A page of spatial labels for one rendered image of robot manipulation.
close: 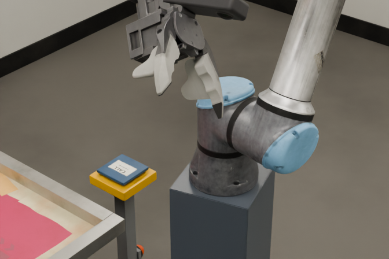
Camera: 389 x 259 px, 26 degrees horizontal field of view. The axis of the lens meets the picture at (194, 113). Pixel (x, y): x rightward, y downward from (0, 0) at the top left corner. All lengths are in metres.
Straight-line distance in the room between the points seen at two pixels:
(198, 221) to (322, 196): 2.03
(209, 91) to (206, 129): 0.55
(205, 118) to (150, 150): 2.37
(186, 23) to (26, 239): 1.06
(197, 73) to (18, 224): 1.05
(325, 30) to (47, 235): 0.89
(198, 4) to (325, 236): 2.54
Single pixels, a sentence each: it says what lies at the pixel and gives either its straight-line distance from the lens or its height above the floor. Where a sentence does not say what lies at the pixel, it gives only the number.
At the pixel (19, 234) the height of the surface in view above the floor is 0.95.
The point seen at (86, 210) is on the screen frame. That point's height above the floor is 0.99.
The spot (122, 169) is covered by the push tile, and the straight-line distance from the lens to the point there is 2.27.
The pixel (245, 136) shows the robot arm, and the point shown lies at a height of 1.38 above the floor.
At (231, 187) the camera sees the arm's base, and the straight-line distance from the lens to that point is 1.77.
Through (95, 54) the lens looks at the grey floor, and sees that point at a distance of 4.98.
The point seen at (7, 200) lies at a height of 0.95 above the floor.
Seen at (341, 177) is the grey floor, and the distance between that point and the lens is 3.95.
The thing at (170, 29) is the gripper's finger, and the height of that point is 1.79.
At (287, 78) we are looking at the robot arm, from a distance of 1.61.
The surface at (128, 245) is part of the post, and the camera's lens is 2.41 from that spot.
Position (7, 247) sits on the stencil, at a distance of 2.08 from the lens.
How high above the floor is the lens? 2.28
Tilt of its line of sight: 31 degrees down
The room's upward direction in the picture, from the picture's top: straight up
